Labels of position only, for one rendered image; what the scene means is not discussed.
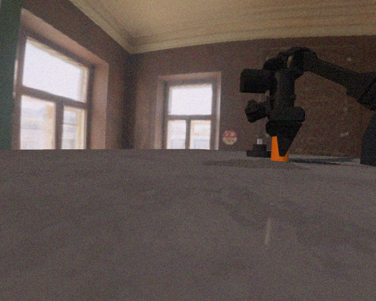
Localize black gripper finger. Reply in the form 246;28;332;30
266;130;277;137
270;123;302;157

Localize dark grey round pedestal with silver shaft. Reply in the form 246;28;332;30
247;139;271;158

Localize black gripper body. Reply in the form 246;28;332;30
265;90;305;130

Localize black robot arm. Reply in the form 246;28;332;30
240;46;376;123

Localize orange knob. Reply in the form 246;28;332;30
271;137;289;161

